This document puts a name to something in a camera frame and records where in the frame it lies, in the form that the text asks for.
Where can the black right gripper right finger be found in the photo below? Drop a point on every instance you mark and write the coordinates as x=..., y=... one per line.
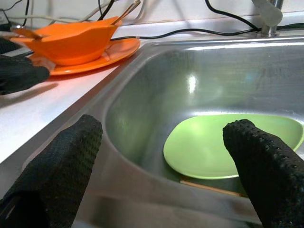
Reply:
x=268, y=166

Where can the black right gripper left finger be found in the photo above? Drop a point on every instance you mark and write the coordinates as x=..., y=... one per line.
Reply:
x=54, y=171

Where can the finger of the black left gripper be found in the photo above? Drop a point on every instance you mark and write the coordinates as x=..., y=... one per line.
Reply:
x=6, y=47
x=19, y=73

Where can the gold fork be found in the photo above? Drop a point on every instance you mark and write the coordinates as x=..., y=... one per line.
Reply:
x=28, y=33

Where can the orange bowl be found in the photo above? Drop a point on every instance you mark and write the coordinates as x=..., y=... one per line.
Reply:
x=71, y=42

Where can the green plate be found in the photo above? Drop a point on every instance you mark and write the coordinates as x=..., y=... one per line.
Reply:
x=199, y=152

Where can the orange plate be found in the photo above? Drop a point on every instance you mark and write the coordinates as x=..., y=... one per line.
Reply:
x=114, y=54

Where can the gold spoon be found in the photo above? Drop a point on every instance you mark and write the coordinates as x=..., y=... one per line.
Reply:
x=128, y=9

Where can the wooden chopstick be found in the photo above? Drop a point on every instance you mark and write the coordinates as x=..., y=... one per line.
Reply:
x=209, y=187

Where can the stainless steel sink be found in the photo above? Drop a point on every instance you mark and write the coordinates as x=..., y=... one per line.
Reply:
x=152, y=90

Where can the silver faucet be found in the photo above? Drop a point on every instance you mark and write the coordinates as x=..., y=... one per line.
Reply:
x=270, y=14

